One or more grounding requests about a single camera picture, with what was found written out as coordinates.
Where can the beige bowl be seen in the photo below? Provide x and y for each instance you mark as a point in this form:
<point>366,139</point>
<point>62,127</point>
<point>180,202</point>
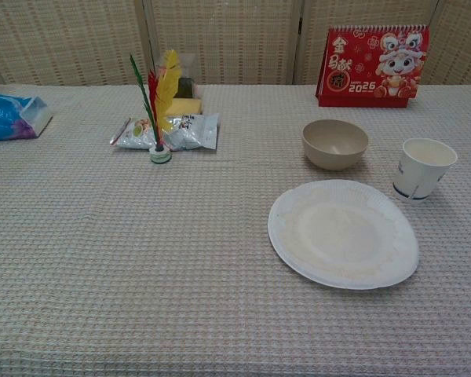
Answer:
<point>334,157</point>

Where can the beige woven tablecloth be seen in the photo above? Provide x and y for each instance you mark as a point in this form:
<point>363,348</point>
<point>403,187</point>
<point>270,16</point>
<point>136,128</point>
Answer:
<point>141,255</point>

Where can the woven folding screen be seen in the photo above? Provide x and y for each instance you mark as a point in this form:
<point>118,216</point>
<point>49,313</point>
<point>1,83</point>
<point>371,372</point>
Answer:
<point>235,39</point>

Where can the yellow sponge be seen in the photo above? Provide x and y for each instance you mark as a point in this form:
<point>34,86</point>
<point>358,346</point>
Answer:
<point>184,106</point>

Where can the colourful feather shuttlecock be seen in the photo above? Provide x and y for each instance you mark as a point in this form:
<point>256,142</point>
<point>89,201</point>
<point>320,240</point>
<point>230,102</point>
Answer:
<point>159,156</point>

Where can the blue tissue pack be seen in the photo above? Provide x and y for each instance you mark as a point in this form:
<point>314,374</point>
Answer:
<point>4,118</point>

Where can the large white paper plate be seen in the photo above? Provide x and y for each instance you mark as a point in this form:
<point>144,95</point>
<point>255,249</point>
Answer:
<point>337,235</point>

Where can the white silver snack packet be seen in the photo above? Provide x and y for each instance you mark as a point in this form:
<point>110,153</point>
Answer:
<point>192,133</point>

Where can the red desk calendar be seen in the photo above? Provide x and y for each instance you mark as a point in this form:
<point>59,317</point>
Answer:
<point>361,74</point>

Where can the snack packet with green print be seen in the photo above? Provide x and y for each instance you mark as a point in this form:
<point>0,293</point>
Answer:
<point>135,131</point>

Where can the white paper cup blue print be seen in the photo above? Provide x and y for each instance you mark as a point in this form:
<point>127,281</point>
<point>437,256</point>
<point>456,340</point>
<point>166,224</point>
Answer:
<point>416,176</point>

